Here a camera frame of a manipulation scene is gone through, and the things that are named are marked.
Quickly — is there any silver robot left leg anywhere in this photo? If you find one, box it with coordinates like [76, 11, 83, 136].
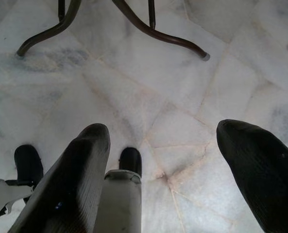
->
[0, 178, 36, 215]

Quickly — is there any black robot left foot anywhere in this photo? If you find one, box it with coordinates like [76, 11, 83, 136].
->
[14, 144, 44, 182]

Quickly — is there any thin straight dark metal leg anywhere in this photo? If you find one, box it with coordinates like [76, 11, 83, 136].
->
[57, 0, 66, 24]
[148, 0, 157, 27]

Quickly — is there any silver robot leg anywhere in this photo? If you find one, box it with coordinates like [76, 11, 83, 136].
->
[0, 178, 36, 215]
[92, 169, 143, 233]

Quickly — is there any silver robot right leg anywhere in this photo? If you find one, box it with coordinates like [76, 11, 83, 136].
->
[92, 169, 143, 233]

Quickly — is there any curved brown metal table leg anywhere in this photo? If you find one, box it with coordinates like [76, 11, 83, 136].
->
[16, 0, 83, 57]
[111, 0, 211, 61]

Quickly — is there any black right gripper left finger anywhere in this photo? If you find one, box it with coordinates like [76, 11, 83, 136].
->
[9, 123, 111, 233]

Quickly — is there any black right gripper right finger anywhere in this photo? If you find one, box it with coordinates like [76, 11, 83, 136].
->
[216, 119, 288, 233]

